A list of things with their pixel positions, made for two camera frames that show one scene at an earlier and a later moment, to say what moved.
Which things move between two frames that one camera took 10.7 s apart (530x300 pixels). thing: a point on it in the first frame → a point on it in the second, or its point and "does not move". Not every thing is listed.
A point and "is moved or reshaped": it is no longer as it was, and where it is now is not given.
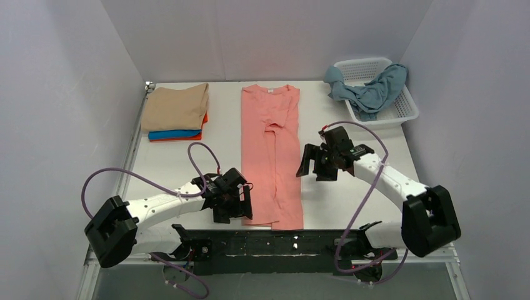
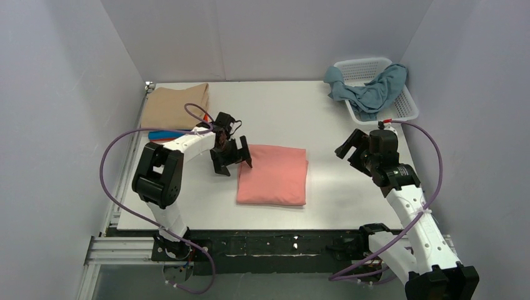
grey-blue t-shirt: (373, 96) does not move
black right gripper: (319, 159) → (358, 151)
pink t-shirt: (272, 175) is moved or reshaped
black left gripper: (237, 203) → (228, 150)
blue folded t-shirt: (173, 134) does not move
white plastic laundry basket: (359, 72) does not move
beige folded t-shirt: (167, 109) does not move
